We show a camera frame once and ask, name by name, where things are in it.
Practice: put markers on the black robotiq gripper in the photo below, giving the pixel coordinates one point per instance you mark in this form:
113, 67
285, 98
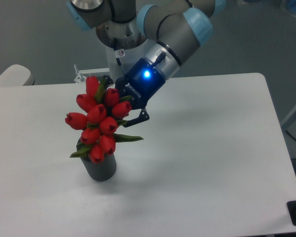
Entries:
141, 82

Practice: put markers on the red tulip bouquet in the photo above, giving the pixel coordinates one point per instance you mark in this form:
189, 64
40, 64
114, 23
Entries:
105, 112

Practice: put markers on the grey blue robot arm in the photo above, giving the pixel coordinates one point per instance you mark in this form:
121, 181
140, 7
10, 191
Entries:
178, 28

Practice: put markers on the dark grey ribbed vase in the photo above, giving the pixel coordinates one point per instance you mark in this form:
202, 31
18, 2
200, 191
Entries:
99, 165

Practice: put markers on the white chair armrest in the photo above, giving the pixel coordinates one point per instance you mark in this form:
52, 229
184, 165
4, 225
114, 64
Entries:
16, 75

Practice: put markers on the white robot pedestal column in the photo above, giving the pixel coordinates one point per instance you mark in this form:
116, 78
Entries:
124, 45

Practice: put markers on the white pedestal base bracket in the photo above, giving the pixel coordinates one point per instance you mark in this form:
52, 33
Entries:
81, 75

